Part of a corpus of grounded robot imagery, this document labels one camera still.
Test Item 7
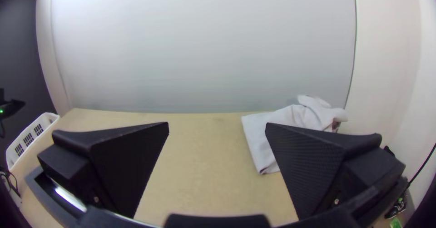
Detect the black cable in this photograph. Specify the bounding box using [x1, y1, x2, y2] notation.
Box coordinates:
[408, 143, 436, 185]

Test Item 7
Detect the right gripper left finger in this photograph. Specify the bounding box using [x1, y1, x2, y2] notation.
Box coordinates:
[37, 121, 170, 219]

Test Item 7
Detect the white laundry basket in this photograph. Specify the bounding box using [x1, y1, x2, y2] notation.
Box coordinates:
[5, 112, 60, 171]

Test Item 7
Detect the grey t-shirt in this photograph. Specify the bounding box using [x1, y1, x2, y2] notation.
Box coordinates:
[241, 95, 348, 175]

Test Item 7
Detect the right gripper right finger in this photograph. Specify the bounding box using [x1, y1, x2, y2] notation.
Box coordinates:
[264, 122, 406, 220]

